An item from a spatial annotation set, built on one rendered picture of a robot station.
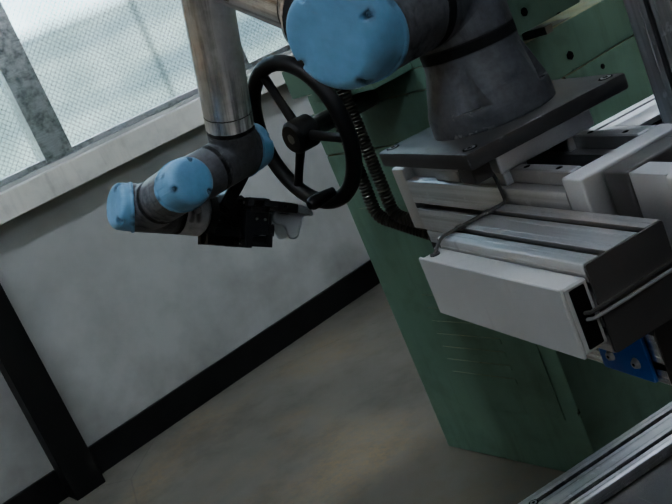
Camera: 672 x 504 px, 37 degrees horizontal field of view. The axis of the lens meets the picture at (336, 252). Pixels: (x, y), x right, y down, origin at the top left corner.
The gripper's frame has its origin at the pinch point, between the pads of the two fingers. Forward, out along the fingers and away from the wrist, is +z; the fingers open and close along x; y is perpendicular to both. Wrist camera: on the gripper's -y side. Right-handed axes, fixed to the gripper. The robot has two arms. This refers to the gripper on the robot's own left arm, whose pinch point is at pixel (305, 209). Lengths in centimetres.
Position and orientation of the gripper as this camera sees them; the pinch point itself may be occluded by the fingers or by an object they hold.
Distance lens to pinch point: 172.6
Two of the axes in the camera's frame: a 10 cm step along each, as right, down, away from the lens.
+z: 8.2, 0.5, 5.7
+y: -0.3, 10.0, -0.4
